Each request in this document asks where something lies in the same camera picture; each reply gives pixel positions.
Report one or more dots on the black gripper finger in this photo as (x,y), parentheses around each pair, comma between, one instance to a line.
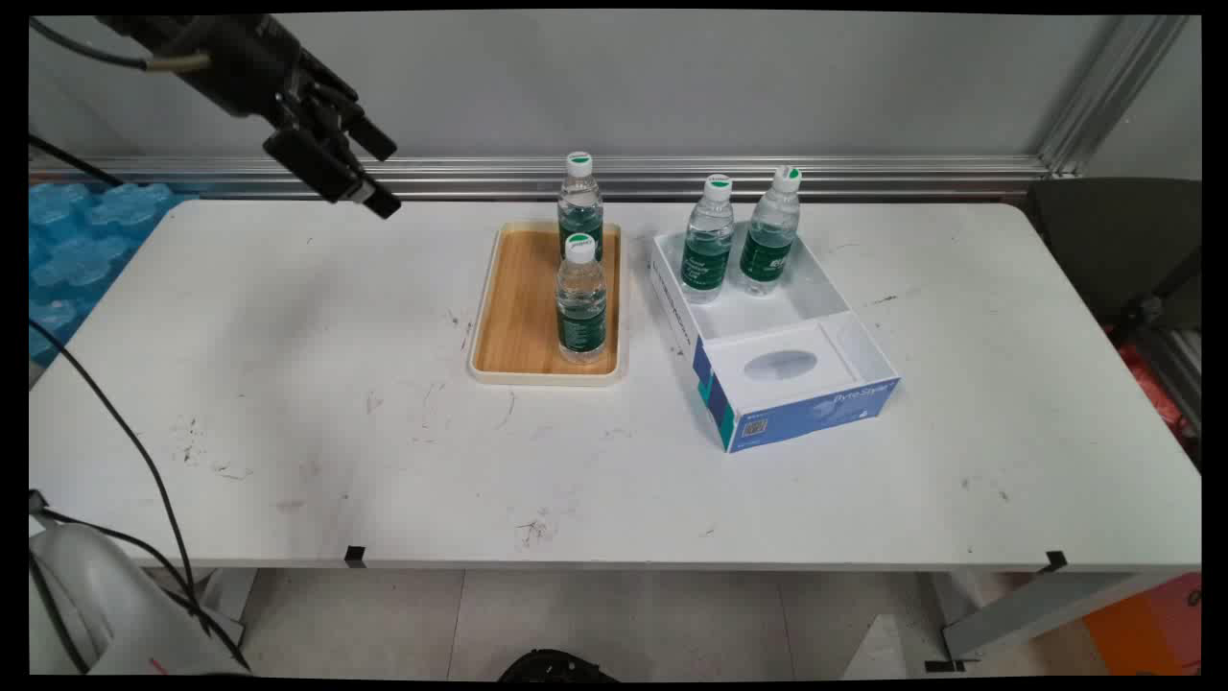
(321,165)
(369,130)

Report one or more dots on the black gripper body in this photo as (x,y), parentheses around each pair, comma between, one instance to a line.
(240,67)

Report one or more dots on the green label water bottle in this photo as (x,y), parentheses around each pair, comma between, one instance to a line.
(707,254)
(580,206)
(768,251)
(581,312)

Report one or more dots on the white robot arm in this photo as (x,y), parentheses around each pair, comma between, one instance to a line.
(106,605)

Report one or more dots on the bamboo tray with cream rim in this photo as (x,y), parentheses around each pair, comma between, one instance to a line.
(523,317)

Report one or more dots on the black tape mark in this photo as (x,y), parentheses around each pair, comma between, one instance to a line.
(1055,560)
(355,556)

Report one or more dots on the white and blue cardboard box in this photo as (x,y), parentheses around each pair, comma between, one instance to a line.
(796,369)

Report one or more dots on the black round object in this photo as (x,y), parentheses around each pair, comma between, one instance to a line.
(556,667)

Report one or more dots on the black chair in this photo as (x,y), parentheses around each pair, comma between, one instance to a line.
(1113,240)

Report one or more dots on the white table leg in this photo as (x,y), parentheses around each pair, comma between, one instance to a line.
(1046,605)

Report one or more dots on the red bag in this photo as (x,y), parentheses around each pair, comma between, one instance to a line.
(1156,389)

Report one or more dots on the orange box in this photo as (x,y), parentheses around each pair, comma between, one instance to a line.
(1151,629)

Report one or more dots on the horizontal aluminium rail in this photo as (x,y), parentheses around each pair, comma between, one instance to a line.
(863,173)

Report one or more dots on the slanted aluminium post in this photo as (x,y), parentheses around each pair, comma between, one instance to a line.
(1113,91)

